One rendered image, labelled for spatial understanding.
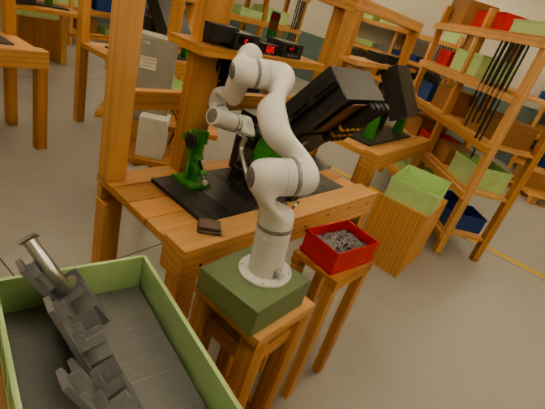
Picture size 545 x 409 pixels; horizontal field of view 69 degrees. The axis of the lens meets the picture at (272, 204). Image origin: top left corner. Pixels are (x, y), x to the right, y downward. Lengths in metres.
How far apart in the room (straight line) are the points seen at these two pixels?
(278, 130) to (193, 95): 0.82
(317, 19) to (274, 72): 11.06
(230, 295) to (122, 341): 0.34
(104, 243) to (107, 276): 0.78
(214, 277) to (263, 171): 0.41
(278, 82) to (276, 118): 0.16
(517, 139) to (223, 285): 3.50
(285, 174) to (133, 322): 0.63
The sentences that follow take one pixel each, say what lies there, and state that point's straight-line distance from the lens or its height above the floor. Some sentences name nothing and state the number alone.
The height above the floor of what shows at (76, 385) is 1.12.
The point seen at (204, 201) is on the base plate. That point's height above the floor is 0.90.
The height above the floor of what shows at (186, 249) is 0.90.
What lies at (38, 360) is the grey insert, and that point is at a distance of 1.23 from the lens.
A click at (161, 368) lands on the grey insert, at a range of 1.21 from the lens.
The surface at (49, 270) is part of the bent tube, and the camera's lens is 1.06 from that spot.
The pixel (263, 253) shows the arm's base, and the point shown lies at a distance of 1.32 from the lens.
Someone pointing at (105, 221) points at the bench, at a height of 0.67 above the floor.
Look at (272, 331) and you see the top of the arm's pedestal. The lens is 1.37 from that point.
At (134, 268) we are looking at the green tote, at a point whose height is 0.92.
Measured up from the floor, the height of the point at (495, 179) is 0.86.
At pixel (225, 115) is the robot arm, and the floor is 1.30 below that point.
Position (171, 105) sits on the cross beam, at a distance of 2.07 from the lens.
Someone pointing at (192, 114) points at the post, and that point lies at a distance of 2.05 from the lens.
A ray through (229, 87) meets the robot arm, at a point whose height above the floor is 1.44.
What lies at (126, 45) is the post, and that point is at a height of 1.48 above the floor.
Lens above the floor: 1.78
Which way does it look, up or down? 26 degrees down
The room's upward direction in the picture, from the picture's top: 17 degrees clockwise
